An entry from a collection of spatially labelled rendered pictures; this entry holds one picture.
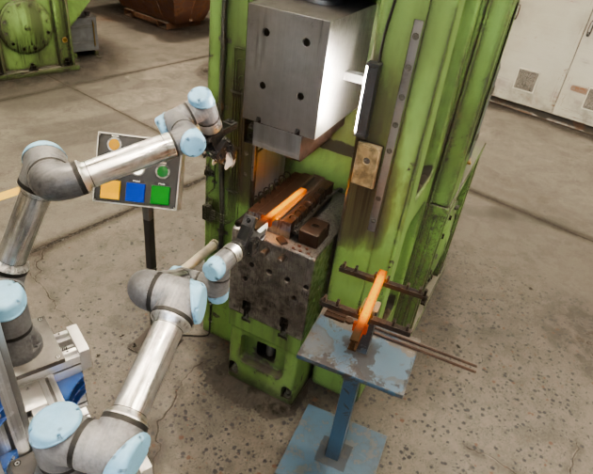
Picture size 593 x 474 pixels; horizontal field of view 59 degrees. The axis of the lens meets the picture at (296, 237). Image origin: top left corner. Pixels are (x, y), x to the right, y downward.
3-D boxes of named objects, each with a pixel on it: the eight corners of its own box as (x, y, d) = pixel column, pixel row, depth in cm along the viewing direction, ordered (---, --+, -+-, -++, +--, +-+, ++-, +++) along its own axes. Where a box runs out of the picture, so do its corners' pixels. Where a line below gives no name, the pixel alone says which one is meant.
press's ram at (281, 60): (336, 147, 183) (356, 27, 160) (242, 118, 195) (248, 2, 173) (377, 112, 215) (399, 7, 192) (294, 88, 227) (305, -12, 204)
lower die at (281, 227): (289, 239, 213) (291, 222, 208) (247, 223, 219) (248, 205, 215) (331, 197, 245) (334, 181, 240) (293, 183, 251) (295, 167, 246)
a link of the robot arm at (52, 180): (24, 187, 134) (203, 124, 148) (19, 167, 141) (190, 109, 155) (43, 222, 141) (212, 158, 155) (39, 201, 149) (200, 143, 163)
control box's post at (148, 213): (156, 348, 278) (145, 165, 217) (151, 345, 279) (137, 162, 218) (161, 343, 281) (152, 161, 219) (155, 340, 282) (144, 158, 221)
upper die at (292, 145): (298, 160, 193) (301, 136, 187) (251, 145, 199) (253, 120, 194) (344, 125, 225) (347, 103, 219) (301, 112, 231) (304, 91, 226)
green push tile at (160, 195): (168, 205, 212) (169, 187, 211) (150, 203, 212) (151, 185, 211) (169, 205, 214) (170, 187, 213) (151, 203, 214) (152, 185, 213)
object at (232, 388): (280, 442, 240) (280, 440, 240) (176, 387, 259) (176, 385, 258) (317, 383, 270) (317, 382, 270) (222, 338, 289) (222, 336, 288)
